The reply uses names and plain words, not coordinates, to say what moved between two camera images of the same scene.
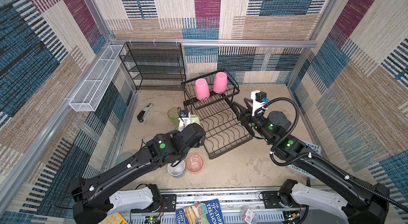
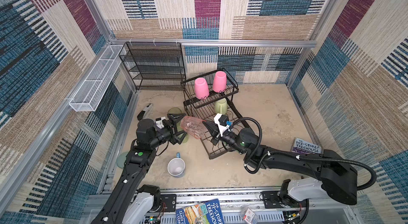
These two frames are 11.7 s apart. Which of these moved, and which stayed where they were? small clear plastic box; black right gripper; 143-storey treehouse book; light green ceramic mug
Moved: light green ceramic mug; black right gripper
Stayed: small clear plastic box; 143-storey treehouse book
